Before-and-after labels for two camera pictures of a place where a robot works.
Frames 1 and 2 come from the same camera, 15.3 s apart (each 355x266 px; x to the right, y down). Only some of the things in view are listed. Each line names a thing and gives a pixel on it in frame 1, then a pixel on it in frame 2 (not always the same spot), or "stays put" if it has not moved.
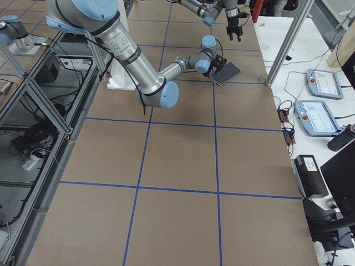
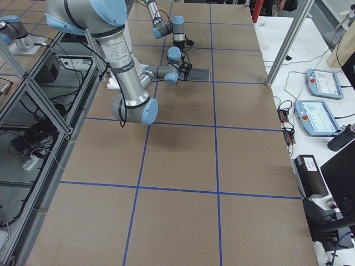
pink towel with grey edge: (225, 73) to (197, 75)
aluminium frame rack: (39, 110) stays put
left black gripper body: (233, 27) to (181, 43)
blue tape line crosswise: (187, 124) stays put
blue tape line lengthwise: (216, 177) stays put
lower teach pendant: (315, 118) stays put
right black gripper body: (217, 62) to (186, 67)
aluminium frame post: (290, 42) stays put
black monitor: (339, 175) stays put
